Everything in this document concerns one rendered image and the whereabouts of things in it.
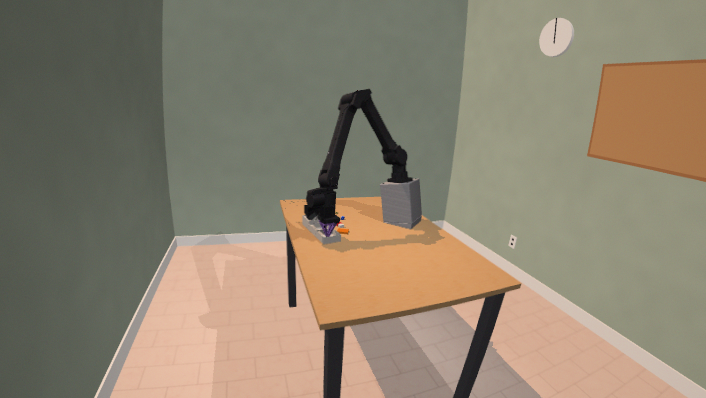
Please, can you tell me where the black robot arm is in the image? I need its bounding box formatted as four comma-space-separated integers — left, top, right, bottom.
304, 89, 413, 221

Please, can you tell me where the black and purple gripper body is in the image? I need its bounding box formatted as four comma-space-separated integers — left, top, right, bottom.
317, 204, 340, 224

